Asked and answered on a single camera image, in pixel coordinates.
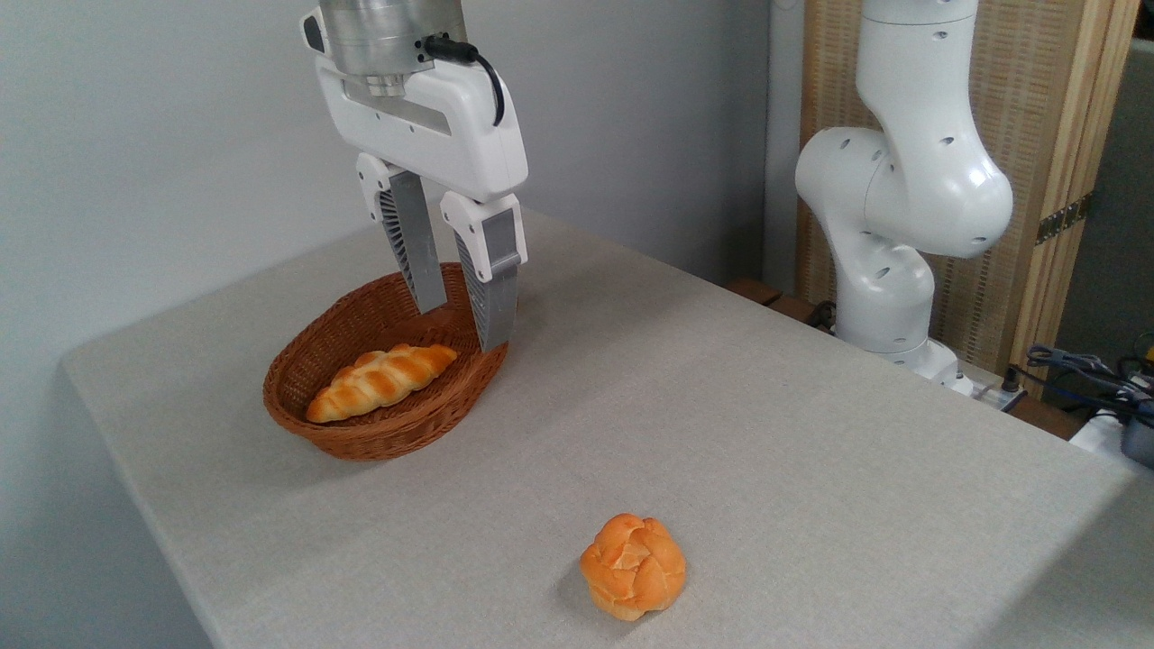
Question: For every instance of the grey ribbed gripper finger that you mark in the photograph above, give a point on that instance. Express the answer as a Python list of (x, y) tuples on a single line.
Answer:
[(496, 288), (416, 243)]

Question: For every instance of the round knotted bread roll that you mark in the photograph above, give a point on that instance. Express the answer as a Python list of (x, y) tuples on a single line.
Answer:
[(633, 568)]

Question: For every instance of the brass screen hinge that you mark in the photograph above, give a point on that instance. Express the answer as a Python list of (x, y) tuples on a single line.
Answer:
[(1062, 219)]

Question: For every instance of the brown wicker basket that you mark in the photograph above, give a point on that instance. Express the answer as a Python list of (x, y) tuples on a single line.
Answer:
[(379, 437)]

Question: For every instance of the brown wooden ledge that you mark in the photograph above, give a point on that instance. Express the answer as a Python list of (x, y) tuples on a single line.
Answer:
[(757, 291)]

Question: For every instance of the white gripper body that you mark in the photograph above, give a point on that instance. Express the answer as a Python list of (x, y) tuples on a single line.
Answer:
[(451, 135)]

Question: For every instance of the white power strip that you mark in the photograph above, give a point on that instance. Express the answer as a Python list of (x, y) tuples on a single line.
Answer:
[(992, 394)]

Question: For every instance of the long braided bread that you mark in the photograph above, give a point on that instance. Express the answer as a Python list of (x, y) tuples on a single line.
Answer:
[(379, 380)]

